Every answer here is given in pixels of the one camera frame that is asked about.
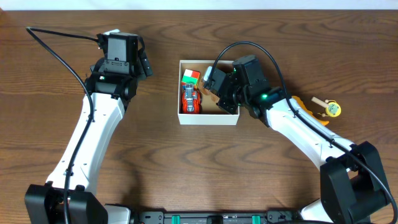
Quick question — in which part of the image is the brown plush toy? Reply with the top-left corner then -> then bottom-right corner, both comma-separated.
198,81 -> 220,103

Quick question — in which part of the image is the white cardboard box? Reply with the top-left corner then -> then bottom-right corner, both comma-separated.
177,60 -> 240,126

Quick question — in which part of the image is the red toy car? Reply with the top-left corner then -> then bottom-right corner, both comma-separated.
182,83 -> 201,114

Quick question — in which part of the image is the multicoloured puzzle cube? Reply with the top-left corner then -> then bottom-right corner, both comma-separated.
181,69 -> 200,88

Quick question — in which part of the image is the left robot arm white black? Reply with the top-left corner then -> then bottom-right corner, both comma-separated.
24,27 -> 153,223

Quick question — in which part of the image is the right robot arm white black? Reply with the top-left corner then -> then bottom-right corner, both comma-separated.
203,55 -> 397,223

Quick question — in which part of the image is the orange toy dinosaur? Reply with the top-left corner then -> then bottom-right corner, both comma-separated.
292,96 -> 329,126

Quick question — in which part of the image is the yellow round toy with handle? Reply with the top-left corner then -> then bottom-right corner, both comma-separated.
311,96 -> 342,118

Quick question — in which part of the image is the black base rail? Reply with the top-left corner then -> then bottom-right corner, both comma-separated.
104,203 -> 373,224

